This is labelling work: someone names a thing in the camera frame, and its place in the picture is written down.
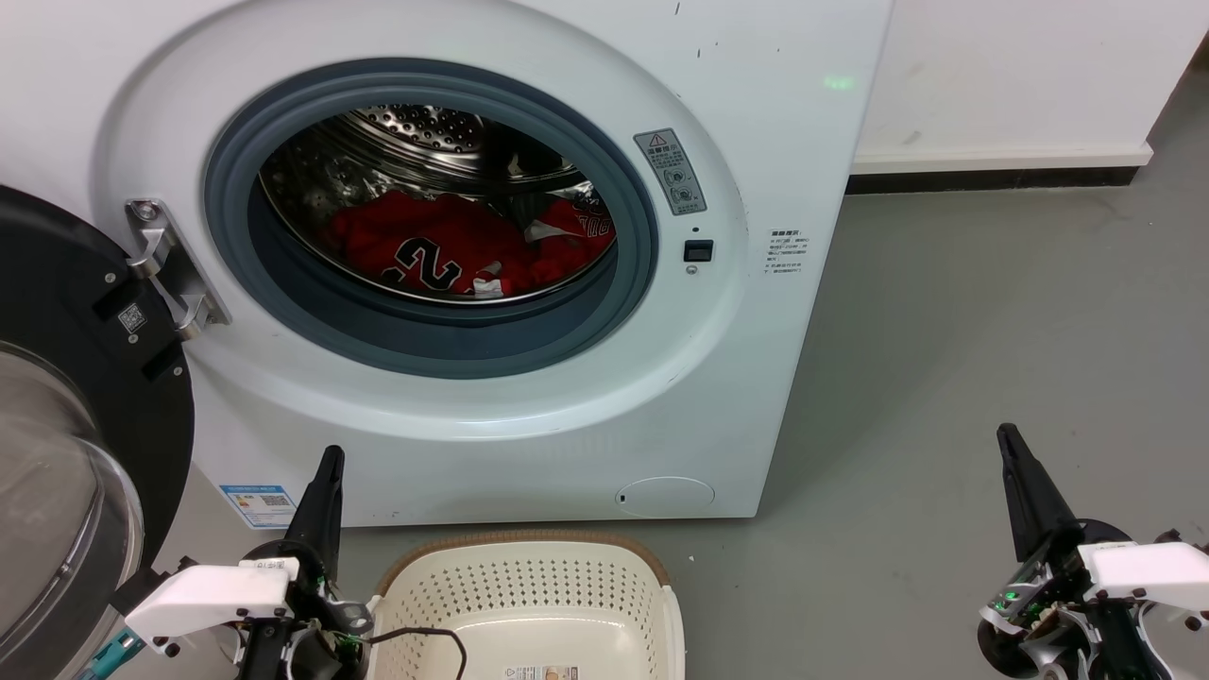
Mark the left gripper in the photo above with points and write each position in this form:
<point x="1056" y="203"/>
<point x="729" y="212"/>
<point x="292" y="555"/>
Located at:
<point x="208" y="597"/>

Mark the steel washing machine drum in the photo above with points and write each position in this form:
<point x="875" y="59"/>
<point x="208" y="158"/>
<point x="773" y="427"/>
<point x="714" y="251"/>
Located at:
<point x="416" y="127"/>

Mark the white QR code sticker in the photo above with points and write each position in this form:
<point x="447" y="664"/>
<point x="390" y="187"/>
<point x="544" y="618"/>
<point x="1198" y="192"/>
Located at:
<point x="132" y="318"/>

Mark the white baseboard with black strip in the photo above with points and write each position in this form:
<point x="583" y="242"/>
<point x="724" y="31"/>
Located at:
<point x="1001" y="165"/>

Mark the grey warning sticker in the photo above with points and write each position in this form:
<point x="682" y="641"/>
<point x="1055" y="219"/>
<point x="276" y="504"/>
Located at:
<point x="669" y="172"/>

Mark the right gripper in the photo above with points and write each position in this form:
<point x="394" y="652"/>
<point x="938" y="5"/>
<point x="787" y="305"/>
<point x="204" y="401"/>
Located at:
<point x="1133" y="571"/>

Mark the metal door hinge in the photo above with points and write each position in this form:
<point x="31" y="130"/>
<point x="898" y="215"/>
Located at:
<point x="175" y="274"/>

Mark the washing machine glass door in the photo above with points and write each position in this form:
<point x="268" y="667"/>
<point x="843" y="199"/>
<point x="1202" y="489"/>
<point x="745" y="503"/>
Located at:
<point x="57" y="274"/>

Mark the black door latch socket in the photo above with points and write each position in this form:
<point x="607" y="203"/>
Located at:
<point x="698" y="250"/>

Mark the red basketball jersey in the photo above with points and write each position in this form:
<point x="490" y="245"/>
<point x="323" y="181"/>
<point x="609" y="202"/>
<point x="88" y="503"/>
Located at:
<point x="378" y="231"/>

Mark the printed paper label strip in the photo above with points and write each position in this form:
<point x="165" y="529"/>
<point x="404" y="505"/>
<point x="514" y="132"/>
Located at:
<point x="540" y="673"/>

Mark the grey rubber door gasket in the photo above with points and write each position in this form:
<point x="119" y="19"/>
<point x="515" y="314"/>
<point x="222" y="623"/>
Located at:
<point x="425" y="351"/>

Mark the white front-load washing machine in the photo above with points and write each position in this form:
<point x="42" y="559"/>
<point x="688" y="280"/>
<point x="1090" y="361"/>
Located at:
<point x="756" y="142"/>

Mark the blue white energy label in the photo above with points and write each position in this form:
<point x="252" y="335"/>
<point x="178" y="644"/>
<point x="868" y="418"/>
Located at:
<point x="257" y="506"/>

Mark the round white filter cover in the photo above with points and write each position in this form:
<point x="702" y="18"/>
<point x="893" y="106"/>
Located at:
<point x="666" y="496"/>

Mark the cream plastic laundry basket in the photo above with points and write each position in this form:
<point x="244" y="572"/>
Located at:
<point x="529" y="595"/>

